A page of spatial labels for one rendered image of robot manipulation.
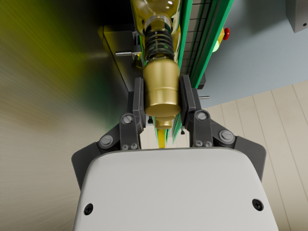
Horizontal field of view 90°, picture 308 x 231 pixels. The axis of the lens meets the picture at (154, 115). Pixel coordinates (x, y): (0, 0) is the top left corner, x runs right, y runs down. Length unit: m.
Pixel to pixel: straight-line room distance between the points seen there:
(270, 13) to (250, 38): 0.11
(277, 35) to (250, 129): 1.80
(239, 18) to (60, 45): 0.60
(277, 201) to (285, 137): 0.76
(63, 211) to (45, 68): 0.16
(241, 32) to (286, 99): 1.91
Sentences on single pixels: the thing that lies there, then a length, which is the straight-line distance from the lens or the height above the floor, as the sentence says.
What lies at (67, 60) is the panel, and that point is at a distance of 0.24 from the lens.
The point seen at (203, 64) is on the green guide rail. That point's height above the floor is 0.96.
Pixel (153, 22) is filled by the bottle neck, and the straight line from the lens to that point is 0.18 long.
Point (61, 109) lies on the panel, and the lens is 0.21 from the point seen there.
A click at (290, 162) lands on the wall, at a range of 2.46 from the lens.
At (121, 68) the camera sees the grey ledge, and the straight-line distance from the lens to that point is 0.61.
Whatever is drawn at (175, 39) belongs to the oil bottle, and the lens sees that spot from 0.23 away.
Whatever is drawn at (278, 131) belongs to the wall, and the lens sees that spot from 2.49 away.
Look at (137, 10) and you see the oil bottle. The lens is 0.19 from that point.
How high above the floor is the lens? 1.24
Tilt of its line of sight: 20 degrees down
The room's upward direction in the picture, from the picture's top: 178 degrees clockwise
